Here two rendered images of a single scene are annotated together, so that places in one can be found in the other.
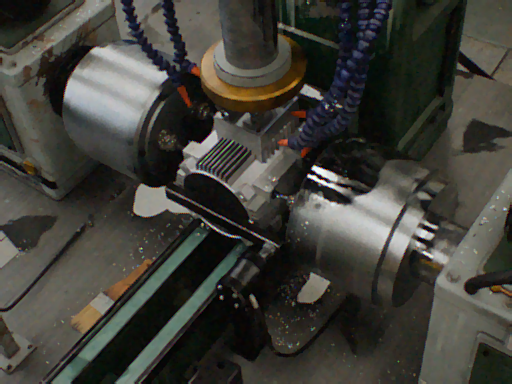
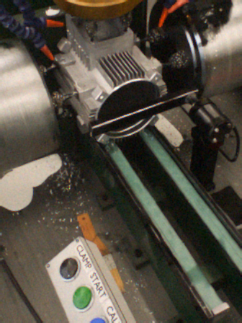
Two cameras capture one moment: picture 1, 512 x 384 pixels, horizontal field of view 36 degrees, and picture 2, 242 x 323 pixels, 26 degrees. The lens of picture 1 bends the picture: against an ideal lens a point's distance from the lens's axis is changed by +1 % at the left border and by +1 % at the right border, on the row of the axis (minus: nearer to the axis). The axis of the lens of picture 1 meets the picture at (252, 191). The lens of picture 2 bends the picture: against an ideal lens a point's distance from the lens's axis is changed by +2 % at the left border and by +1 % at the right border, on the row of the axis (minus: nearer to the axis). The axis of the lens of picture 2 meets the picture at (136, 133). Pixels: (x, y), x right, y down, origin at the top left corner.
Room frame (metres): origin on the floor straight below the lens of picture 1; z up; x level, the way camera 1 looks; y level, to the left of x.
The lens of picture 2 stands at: (0.63, 0.80, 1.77)
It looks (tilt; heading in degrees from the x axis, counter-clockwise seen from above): 46 degrees down; 291
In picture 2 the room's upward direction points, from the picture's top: 1 degrees clockwise
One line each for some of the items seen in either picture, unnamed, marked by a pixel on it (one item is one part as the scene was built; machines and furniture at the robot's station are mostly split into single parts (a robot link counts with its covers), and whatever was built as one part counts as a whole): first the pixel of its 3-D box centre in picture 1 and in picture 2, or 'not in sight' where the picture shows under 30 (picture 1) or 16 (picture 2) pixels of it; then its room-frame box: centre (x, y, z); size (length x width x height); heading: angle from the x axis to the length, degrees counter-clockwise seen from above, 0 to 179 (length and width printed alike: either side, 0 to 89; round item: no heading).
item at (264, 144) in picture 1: (257, 121); (99, 37); (1.03, -0.02, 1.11); 0.12 x 0.11 x 0.07; 140
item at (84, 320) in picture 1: (115, 295); (97, 253); (0.91, 0.29, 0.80); 0.21 x 0.05 x 0.01; 135
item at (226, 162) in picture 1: (248, 171); (109, 82); (1.00, 0.00, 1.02); 0.20 x 0.19 x 0.19; 140
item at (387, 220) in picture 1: (385, 226); (217, 38); (0.82, -0.22, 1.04); 0.41 x 0.25 x 0.25; 50
